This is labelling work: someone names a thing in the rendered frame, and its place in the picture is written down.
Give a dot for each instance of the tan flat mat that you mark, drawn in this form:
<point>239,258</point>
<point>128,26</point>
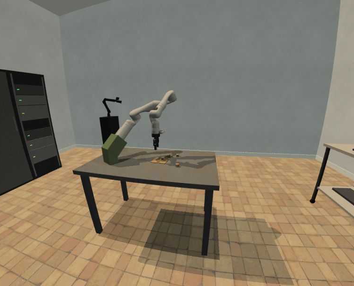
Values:
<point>158,160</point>

